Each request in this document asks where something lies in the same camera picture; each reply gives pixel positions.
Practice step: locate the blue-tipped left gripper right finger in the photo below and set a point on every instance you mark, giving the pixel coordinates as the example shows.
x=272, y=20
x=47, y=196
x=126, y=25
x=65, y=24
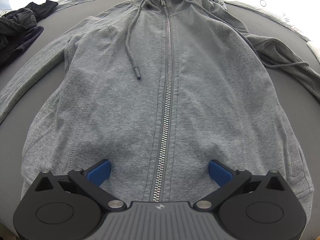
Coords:
x=230, y=182

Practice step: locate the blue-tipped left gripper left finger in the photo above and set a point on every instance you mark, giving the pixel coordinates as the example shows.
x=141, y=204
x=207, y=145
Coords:
x=89, y=181

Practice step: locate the grey zip hoodie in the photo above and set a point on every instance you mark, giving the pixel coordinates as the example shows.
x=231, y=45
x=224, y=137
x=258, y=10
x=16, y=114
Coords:
x=160, y=88

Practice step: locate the dark navy garment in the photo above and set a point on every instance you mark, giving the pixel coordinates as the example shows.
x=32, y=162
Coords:
x=16, y=46

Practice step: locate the black crumpled garment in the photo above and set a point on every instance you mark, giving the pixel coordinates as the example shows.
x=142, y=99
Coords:
x=17, y=22

